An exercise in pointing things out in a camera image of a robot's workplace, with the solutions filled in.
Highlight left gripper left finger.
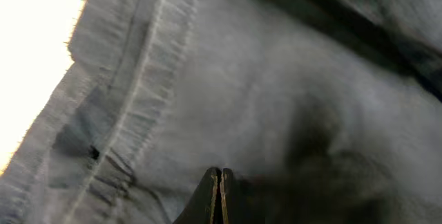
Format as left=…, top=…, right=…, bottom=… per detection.
left=173, top=167, right=221, bottom=224

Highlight dark navy denim shorts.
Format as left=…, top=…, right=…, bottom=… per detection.
left=1, top=0, right=441, bottom=223

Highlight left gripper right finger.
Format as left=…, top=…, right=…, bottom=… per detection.
left=220, top=168, right=249, bottom=224

